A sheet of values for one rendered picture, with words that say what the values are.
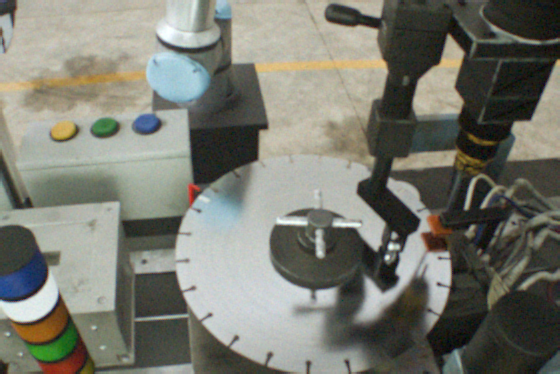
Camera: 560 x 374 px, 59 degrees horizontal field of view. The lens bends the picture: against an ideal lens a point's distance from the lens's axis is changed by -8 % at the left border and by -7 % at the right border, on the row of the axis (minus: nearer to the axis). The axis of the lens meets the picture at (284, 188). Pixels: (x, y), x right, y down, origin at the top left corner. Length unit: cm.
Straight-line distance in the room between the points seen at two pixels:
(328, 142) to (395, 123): 174
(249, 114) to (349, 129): 125
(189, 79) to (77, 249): 38
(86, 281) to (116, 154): 24
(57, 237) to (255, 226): 27
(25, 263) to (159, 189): 54
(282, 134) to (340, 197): 161
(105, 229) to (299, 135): 164
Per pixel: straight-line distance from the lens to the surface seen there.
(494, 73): 50
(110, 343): 73
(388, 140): 55
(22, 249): 39
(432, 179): 106
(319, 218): 59
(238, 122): 113
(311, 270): 60
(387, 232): 61
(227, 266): 61
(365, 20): 53
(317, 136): 229
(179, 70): 94
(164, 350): 78
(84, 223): 75
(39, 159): 88
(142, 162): 85
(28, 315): 42
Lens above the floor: 144
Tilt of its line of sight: 45 degrees down
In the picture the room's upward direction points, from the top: 4 degrees clockwise
